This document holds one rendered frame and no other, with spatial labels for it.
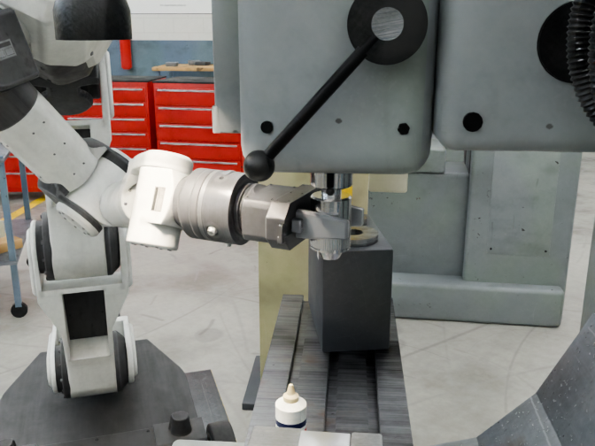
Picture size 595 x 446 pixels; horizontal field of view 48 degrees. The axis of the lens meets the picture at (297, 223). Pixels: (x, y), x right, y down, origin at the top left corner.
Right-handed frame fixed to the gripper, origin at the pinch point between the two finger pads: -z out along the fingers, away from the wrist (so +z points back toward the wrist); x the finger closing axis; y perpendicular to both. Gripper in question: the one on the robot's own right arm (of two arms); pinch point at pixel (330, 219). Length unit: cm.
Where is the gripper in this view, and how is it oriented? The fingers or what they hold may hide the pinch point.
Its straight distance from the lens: 77.5
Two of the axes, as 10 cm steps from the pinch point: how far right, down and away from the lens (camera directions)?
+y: -0.1, 9.6, 2.9
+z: -9.2, -1.2, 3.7
